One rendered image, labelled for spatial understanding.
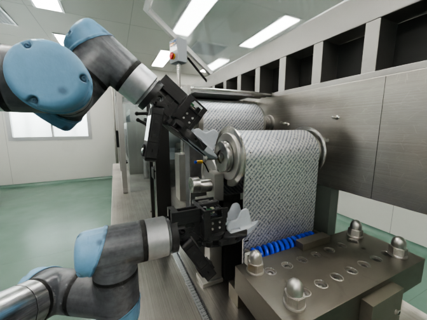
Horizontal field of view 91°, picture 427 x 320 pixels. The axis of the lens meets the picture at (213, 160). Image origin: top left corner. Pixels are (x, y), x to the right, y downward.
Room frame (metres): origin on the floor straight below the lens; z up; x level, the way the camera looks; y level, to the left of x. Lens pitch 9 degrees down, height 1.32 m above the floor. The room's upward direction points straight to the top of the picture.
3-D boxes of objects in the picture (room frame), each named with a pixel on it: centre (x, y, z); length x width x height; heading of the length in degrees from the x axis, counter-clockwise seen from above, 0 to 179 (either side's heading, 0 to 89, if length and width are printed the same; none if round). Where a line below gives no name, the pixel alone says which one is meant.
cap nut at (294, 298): (0.31, -0.13, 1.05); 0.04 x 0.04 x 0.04
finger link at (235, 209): (0.47, -0.05, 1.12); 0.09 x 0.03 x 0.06; 116
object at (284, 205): (0.51, -0.18, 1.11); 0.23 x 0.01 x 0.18; 115
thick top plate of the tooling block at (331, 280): (0.42, -0.26, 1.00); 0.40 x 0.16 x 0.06; 115
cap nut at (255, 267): (0.39, -0.09, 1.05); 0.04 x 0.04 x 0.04
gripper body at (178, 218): (0.41, 0.03, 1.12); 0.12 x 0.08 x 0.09; 115
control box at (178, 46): (1.02, 0.17, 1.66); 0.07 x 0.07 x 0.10; 43
